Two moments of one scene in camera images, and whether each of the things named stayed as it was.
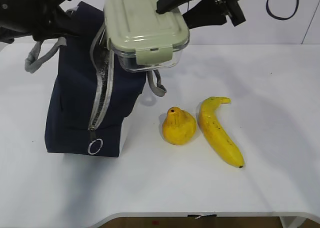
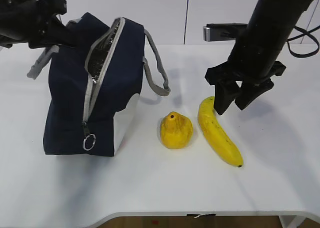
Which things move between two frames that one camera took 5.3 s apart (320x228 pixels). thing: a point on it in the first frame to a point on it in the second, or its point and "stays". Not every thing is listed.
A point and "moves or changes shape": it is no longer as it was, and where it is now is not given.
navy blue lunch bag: x=90 y=92 moves or changes shape
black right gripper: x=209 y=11 to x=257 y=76
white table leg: x=292 y=221 stays
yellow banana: x=214 y=132 stays
